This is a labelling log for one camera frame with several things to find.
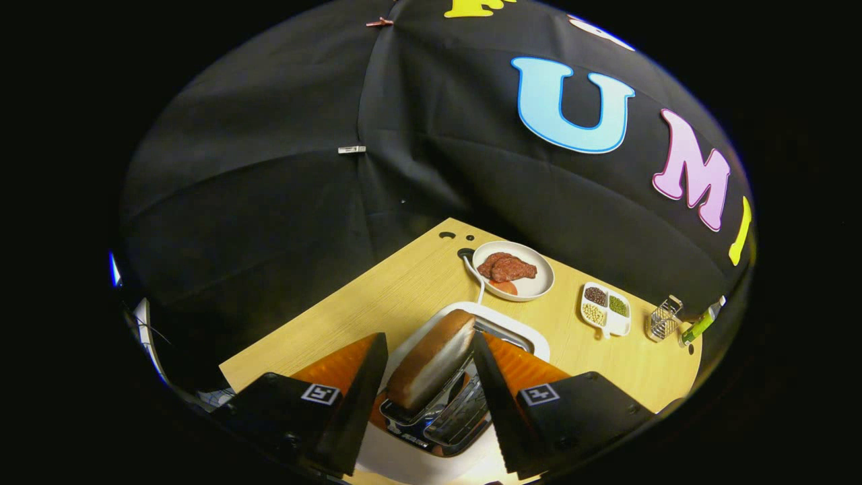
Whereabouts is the brown meat patty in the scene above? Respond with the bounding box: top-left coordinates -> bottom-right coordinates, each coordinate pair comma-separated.
477,252 -> 538,284

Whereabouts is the white toaster cable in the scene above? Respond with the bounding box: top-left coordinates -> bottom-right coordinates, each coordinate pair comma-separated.
461,251 -> 486,305

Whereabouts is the metal wire basket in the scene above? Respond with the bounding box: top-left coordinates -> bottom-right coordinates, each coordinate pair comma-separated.
645,294 -> 684,343

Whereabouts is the white toaster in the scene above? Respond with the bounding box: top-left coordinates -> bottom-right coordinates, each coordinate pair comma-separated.
357,301 -> 551,485

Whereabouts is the black backdrop cloth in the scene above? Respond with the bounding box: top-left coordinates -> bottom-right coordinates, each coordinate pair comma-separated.
116,0 -> 756,391

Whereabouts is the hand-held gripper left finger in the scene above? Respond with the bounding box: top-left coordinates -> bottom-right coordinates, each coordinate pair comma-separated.
210,332 -> 389,477

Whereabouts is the brown crust bread slice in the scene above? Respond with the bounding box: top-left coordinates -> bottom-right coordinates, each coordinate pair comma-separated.
385,309 -> 477,412

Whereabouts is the white divided bean dish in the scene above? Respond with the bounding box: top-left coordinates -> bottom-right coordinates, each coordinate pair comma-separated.
581,282 -> 632,340

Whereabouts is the green label plastic bottle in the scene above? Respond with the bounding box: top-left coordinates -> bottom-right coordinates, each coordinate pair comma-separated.
678,296 -> 727,348

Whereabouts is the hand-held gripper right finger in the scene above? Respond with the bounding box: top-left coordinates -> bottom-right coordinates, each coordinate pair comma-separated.
471,330 -> 655,480

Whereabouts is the round white plate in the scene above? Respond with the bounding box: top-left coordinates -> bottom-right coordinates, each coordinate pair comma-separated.
472,240 -> 556,302

